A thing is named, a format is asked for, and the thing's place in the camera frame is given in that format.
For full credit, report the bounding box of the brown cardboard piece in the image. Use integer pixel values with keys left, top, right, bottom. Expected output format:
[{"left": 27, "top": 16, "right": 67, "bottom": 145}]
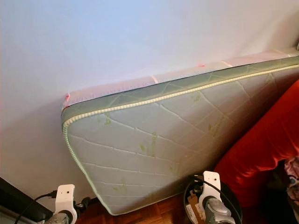
[{"left": 186, "top": 192, "right": 202, "bottom": 211}]

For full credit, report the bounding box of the black round waste bin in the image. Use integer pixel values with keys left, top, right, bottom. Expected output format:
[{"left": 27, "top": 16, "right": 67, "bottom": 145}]
[{"left": 183, "top": 179, "right": 244, "bottom": 224}]

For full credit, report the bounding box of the black cabinet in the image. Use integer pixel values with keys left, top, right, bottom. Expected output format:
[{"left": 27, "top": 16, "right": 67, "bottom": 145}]
[{"left": 0, "top": 176, "right": 41, "bottom": 224}]

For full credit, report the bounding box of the red fabric covered mattress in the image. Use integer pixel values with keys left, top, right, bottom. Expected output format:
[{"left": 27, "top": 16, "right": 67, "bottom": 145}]
[{"left": 214, "top": 79, "right": 299, "bottom": 209}]

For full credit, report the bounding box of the pink cartoon print blanket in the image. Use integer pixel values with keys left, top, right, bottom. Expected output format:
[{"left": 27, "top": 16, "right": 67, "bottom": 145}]
[{"left": 282, "top": 156, "right": 299, "bottom": 202}]

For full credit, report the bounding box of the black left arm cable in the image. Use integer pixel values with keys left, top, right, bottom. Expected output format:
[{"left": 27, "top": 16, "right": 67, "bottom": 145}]
[{"left": 14, "top": 191, "right": 57, "bottom": 224}]

